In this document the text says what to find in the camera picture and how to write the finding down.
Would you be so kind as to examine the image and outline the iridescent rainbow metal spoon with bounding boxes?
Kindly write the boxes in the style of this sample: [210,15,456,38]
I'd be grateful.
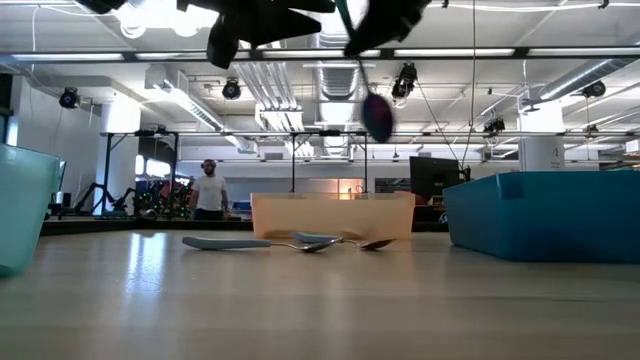
[334,0,396,145]

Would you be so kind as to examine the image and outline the black background monitor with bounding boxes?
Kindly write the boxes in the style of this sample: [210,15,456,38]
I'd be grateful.
[408,155,462,199]

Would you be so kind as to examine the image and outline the blue plastic bin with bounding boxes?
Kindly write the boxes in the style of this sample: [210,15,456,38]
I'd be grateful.
[442,170,640,265]

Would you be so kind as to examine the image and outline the linear ceiling light strip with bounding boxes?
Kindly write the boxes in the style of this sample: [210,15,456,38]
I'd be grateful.
[0,47,640,62]

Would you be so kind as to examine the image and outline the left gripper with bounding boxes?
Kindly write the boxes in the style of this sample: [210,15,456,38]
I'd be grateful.
[177,0,337,71]

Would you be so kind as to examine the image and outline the person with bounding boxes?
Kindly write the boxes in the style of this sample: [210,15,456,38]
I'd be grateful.
[188,158,230,222]

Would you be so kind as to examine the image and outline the grey-blue handled silver spoon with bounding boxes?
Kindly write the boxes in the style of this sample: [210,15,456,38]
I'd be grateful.
[291,230,397,252]
[181,235,337,254]

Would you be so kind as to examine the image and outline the corrugated silver ventilation duct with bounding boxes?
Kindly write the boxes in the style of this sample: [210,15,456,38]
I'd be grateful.
[304,0,377,157]

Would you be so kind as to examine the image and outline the black background frame table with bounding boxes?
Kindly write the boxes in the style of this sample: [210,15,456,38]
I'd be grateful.
[99,130,370,217]

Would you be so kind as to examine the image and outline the black background robot arms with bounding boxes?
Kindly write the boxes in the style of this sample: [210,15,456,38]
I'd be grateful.
[69,180,194,220]

